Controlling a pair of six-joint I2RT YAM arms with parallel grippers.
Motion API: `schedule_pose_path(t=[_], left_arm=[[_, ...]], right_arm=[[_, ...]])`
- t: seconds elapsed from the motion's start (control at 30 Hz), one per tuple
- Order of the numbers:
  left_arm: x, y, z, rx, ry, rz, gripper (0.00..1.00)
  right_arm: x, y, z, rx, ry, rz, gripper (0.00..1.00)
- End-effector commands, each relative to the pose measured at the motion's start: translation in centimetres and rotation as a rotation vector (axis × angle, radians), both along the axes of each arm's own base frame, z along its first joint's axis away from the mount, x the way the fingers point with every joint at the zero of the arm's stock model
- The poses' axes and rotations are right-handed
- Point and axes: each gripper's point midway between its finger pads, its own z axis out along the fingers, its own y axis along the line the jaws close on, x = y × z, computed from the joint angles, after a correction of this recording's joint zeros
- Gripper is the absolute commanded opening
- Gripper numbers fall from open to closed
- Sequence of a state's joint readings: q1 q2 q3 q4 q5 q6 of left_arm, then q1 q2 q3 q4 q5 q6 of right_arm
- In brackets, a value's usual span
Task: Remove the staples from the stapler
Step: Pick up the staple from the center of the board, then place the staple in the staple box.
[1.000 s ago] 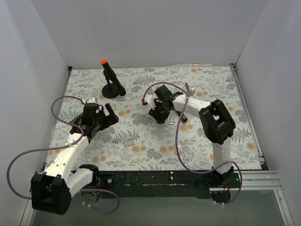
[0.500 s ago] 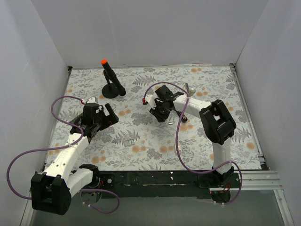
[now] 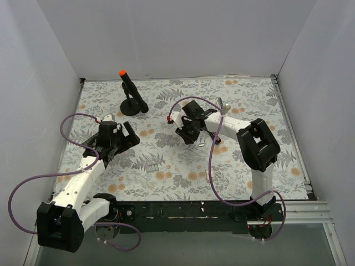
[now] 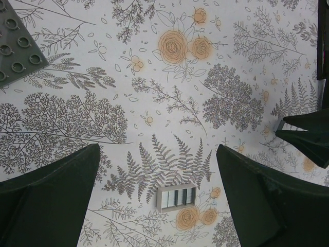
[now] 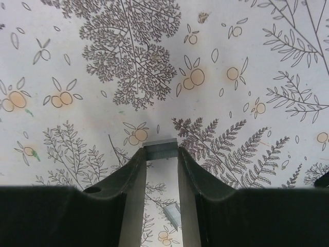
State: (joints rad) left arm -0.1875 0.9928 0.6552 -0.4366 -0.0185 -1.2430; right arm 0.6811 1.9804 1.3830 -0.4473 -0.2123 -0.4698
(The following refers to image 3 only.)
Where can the floral patterned table mat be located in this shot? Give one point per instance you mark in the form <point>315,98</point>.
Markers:
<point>181,174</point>

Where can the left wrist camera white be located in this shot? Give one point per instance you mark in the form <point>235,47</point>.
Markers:
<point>108,117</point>

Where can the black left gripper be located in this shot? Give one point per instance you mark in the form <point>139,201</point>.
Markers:
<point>122,141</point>

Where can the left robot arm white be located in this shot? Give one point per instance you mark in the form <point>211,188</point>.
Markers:
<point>61,224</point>

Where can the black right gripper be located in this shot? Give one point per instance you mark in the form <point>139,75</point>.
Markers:
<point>186,133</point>

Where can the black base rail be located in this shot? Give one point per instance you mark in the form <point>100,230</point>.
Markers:
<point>188,216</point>

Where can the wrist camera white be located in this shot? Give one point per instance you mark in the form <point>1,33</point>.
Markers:
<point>108,117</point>
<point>176,118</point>

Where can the black microphone on stand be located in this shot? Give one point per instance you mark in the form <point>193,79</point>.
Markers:
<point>134,103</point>

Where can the black stapler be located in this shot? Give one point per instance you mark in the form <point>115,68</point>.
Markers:
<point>214,137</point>

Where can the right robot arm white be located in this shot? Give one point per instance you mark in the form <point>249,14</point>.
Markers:
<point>258,146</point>

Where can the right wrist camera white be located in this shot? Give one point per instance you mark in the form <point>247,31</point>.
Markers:
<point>176,118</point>

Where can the beige stapler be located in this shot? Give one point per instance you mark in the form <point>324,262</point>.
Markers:
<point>225,108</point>

